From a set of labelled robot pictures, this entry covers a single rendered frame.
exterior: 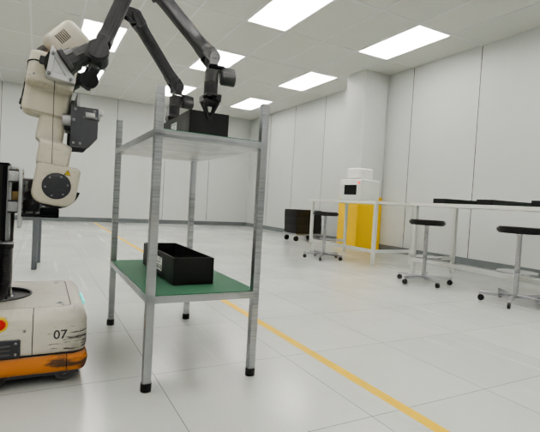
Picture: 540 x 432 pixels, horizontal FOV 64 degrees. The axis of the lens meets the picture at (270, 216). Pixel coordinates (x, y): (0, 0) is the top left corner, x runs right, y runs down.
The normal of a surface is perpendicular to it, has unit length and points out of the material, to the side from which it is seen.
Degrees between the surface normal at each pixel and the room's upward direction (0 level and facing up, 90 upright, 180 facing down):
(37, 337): 90
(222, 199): 90
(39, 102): 90
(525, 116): 90
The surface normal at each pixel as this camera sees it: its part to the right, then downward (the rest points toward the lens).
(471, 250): -0.88, -0.04
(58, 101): 0.47, 0.06
